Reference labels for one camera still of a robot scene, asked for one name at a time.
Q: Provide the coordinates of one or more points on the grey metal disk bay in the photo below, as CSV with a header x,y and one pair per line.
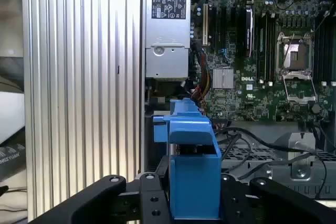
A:
x,y
283,174

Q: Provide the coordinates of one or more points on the silver power supply unit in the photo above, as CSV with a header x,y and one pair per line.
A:
x,y
168,58

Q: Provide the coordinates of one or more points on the white box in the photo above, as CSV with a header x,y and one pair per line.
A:
x,y
10,116

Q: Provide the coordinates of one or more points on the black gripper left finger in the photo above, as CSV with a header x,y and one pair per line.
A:
x,y
153,203

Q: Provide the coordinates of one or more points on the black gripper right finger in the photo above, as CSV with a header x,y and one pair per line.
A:
x,y
233,203

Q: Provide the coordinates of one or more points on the white expansion slot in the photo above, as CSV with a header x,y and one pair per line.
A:
x,y
205,24

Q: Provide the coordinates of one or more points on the hard disk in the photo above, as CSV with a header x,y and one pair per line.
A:
x,y
194,182

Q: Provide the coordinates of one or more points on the grey open PC case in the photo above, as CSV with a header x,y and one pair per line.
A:
x,y
288,176

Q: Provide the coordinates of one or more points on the green motherboard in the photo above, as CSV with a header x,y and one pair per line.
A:
x,y
244,98

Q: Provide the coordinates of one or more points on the black RAM slot bank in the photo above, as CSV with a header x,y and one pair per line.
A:
x,y
324,51
266,51

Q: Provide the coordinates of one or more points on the silver chipset heatsink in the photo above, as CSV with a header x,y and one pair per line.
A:
x,y
223,78

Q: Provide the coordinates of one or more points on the metal socket cover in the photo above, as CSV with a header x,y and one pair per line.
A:
x,y
300,98

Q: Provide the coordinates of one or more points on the CPU socket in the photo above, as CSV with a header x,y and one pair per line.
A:
x,y
298,56

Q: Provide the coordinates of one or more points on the thin metal locking lever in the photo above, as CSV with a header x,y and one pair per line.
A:
x,y
288,48

